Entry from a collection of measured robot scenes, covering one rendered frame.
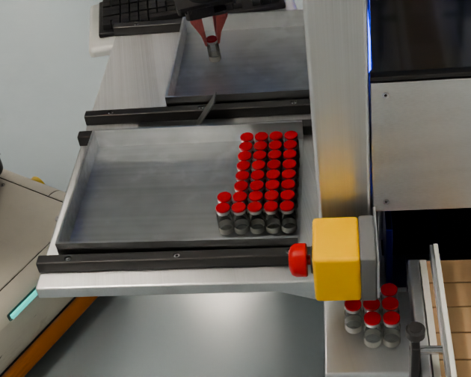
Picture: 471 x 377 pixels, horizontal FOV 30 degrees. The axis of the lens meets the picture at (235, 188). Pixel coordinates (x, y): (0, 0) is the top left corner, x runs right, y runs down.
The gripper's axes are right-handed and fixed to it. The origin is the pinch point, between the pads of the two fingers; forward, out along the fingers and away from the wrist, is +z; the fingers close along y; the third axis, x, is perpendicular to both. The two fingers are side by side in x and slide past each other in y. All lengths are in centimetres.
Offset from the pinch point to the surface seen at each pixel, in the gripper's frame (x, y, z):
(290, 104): -20.7, 9.3, 2.4
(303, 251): -65, 1, -10
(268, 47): 0.1, 10.1, 4.4
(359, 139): -60, 10, -21
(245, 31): 7.4, 7.2, 4.5
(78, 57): 157, -40, 94
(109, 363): 8, -40, 92
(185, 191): -34.6, -10.6, 3.6
